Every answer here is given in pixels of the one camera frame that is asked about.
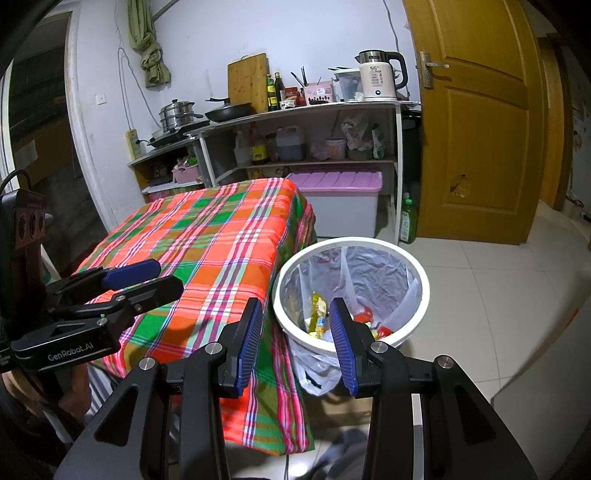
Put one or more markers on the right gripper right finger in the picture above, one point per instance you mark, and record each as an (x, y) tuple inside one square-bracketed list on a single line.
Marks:
[(463, 436)]

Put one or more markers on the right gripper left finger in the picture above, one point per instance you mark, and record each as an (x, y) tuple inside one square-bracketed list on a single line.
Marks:
[(128, 437)]

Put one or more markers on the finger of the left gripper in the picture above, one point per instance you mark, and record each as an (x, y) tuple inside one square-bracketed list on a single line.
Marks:
[(143, 298), (122, 277)]

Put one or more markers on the yellow snack packet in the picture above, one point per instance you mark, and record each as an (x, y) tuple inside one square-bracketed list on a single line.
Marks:
[(318, 324)]

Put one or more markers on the red snack packet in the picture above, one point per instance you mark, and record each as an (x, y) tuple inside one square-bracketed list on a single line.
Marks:
[(379, 327)]

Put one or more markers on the white trash bin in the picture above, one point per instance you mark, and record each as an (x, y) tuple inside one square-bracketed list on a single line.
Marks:
[(360, 271)]

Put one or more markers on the white kitchen shelf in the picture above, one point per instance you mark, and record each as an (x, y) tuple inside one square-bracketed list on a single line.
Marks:
[(339, 136)]

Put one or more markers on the person left hand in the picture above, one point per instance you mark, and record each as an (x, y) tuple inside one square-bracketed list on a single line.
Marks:
[(33, 391)]

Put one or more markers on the plaid tablecloth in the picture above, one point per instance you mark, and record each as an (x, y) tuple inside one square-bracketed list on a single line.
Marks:
[(227, 245)]

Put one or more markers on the pink basket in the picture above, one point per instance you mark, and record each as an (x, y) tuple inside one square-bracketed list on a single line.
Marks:
[(185, 174)]

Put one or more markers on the steel steamer pot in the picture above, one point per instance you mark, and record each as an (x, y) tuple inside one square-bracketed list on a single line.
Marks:
[(176, 114)]

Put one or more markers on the black frying pan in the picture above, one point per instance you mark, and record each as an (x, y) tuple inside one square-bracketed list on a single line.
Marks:
[(228, 111)]

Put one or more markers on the green bottle on floor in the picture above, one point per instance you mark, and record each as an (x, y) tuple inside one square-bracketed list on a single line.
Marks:
[(409, 219)]

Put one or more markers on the wooden cutting board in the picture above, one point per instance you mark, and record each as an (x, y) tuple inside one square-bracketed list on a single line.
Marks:
[(247, 81)]

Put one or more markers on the purple lid storage box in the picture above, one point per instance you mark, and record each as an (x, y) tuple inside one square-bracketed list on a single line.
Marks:
[(345, 203)]

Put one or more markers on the green oil bottle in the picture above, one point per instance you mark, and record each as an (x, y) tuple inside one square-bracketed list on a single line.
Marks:
[(272, 104)]

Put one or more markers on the green hanging cloth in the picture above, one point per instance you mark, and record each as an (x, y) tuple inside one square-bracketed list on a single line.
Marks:
[(143, 41)]

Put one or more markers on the dark sauce bottle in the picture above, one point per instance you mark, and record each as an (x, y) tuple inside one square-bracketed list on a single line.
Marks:
[(280, 90)]

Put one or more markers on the pink utensil box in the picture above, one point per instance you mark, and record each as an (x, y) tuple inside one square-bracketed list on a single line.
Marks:
[(319, 93)]

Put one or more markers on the wooden door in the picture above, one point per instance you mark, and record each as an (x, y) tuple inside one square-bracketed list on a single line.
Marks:
[(483, 119)]

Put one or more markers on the white electric kettle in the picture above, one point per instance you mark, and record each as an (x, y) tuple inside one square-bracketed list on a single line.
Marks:
[(383, 74)]

